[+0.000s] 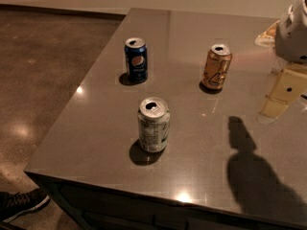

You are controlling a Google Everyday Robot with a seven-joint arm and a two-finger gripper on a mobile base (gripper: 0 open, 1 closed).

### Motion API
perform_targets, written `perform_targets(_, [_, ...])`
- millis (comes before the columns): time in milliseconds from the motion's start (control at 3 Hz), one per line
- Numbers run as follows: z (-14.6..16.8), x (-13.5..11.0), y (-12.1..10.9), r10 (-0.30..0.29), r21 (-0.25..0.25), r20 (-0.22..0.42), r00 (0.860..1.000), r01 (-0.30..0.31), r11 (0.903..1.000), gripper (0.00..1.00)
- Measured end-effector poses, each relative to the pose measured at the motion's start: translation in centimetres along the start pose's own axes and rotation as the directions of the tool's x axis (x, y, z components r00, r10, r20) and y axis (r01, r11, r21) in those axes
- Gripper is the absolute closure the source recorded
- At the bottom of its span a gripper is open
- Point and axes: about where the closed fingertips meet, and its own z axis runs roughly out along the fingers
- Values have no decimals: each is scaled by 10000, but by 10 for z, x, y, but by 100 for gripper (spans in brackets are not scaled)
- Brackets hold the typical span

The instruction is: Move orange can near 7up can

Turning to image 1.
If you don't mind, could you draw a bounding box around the dark table cabinet base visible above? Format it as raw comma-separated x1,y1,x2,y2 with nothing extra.
27,172,307,230

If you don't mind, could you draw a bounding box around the blue Pepsi can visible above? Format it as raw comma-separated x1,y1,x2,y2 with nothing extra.
124,37,148,83

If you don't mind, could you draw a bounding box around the black sneaker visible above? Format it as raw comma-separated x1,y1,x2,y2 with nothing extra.
0,189,50,222

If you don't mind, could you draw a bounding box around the white green 7up can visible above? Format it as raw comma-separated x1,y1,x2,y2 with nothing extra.
137,97,171,153

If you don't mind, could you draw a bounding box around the orange soda can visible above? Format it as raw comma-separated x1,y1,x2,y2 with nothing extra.
201,43,232,90

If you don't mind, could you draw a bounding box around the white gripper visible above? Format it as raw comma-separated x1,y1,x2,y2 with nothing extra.
255,0,307,121

